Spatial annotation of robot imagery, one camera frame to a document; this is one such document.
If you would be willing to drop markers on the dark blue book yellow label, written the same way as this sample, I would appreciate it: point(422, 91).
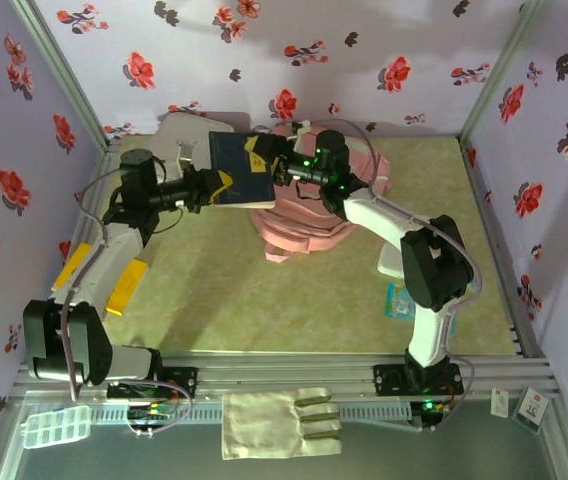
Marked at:
point(234, 165)

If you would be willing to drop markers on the pink school backpack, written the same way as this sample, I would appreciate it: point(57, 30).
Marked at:
point(309, 225)

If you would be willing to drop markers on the yellow cartoon book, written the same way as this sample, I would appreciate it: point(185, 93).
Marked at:
point(129, 285)

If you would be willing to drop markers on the white pencil case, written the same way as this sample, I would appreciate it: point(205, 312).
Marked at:
point(389, 260)

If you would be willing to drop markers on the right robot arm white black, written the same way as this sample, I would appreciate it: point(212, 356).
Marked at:
point(379, 215)

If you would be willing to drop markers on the light blue tissue pack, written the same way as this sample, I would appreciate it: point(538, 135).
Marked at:
point(396, 302)

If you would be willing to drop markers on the white square box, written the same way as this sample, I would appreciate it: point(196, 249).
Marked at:
point(179, 130)

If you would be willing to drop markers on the white work glove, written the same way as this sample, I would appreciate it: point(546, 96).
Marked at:
point(264, 425)

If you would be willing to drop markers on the clear plastic compartment box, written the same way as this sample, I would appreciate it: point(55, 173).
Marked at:
point(56, 426)

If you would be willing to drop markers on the small white tag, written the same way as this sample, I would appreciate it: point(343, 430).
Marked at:
point(499, 402)

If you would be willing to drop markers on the white tags with label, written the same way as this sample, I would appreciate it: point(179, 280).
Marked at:
point(531, 407)

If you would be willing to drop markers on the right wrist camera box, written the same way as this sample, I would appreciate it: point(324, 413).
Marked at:
point(298, 131)

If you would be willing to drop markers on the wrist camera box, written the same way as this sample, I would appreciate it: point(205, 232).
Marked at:
point(186, 152)
point(298, 131)

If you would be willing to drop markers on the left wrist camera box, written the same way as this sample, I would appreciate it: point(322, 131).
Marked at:
point(186, 152)

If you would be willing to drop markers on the aluminium side rail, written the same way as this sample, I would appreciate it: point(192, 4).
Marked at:
point(101, 172)
point(496, 240)

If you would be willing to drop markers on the aluminium frame post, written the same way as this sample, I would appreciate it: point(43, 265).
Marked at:
point(494, 75)
point(64, 70)

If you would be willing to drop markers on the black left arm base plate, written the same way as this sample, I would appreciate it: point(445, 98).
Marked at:
point(184, 382)

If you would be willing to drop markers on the aluminium table rail long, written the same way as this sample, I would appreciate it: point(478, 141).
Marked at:
point(284, 375)

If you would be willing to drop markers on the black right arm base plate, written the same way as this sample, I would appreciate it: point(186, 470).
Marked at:
point(389, 380)

